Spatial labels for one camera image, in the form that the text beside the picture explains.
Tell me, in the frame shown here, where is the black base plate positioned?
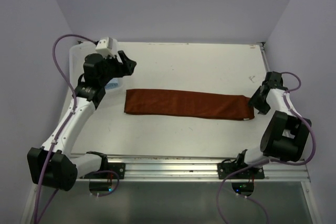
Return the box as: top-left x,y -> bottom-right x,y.
81,162 -> 126,179
217,159 -> 265,179

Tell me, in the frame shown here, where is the light blue towel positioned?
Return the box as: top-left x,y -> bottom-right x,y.
105,78 -> 123,92

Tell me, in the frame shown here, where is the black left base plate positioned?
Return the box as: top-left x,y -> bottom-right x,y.
81,162 -> 126,179

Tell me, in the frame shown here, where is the brown rust towel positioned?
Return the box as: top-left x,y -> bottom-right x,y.
124,89 -> 255,121

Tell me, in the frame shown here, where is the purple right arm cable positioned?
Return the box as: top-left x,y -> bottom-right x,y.
216,71 -> 317,224

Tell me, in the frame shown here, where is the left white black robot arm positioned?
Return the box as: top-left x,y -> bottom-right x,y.
27,50 -> 137,191

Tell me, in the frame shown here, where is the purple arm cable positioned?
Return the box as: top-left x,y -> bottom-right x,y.
216,71 -> 317,224
33,34 -> 120,224

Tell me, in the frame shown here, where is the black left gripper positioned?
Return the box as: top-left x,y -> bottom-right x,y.
99,51 -> 136,86

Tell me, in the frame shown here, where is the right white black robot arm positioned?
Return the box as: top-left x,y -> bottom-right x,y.
234,71 -> 316,178

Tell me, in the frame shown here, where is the aluminium rail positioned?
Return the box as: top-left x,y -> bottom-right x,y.
33,156 -> 312,183
258,42 -> 297,161

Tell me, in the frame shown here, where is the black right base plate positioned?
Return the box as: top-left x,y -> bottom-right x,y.
217,159 -> 265,179

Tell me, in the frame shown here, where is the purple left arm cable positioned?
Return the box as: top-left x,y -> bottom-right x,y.
33,34 -> 120,224

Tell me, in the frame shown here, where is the aluminium front rail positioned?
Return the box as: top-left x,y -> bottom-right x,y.
33,156 -> 312,183

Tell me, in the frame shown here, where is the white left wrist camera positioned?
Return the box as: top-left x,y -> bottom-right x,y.
95,37 -> 118,59

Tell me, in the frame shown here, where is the white perforated plastic basket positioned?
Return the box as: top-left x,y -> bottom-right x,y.
69,41 -> 123,96

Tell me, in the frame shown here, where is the aluminium right side rail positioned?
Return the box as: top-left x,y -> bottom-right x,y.
258,42 -> 297,161

